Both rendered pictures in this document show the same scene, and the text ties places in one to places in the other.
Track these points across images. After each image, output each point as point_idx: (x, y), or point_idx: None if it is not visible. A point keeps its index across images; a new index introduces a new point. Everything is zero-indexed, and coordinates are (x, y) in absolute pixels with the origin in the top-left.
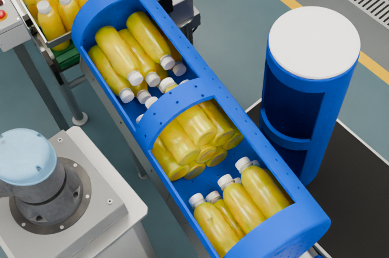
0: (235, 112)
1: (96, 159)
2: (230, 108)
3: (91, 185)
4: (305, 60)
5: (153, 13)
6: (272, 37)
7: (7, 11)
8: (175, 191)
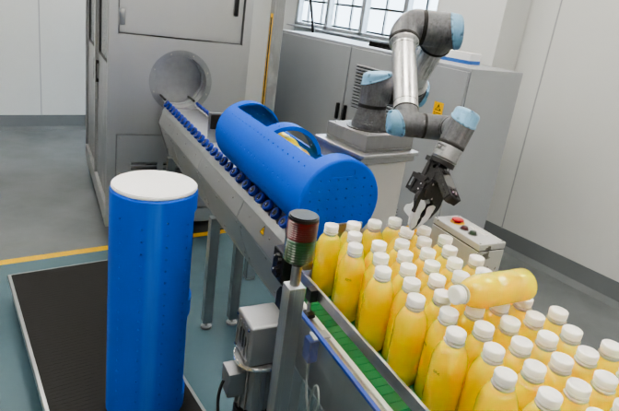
0: (255, 125)
1: (346, 146)
2: (258, 125)
3: (346, 124)
4: (172, 178)
5: (303, 152)
6: (191, 190)
7: (451, 223)
8: (298, 139)
